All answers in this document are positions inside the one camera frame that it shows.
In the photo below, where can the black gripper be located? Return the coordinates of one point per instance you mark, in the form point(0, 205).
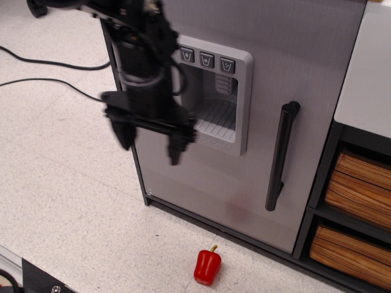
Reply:
point(152, 108)

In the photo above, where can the black fridge door handle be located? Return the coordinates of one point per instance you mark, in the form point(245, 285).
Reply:
point(288, 114)

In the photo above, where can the grey toy fridge door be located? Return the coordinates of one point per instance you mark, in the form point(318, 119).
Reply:
point(264, 79)

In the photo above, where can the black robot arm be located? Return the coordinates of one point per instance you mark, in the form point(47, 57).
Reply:
point(143, 44)

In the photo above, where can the dark grey fridge cabinet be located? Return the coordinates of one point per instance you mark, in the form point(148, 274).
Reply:
point(317, 213)

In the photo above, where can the grey ice water dispenser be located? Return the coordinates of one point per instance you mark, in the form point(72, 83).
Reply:
point(218, 92)

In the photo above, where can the red bell pepper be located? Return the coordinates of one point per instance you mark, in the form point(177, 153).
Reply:
point(207, 266)

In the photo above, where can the white counter top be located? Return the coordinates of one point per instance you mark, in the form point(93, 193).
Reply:
point(364, 102)

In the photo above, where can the black base plate with screw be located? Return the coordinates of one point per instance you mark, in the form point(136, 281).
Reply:
point(36, 280)

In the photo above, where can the aluminium rail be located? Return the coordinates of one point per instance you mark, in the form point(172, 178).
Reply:
point(12, 263)

